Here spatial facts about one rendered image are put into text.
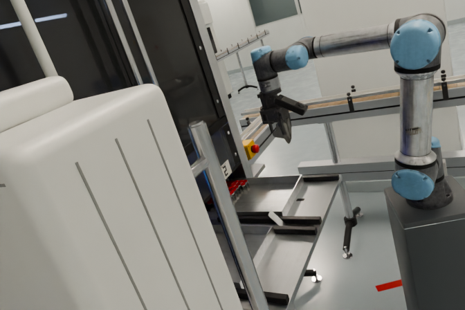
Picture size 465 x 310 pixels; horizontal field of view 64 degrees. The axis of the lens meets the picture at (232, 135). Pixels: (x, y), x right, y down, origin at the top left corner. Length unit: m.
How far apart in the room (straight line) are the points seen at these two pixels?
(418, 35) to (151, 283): 0.90
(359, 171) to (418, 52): 1.39
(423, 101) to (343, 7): 1.62
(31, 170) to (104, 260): 0.10
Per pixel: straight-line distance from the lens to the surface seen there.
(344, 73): 2.78
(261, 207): 1.45
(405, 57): 1.10
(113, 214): 0.34
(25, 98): 0.44
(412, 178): 1.23
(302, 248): 1.20
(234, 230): 0.51
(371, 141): 2.93
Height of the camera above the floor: 1.59
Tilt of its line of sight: 18 degrees down
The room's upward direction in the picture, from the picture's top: 18 degrees counter-clockwise
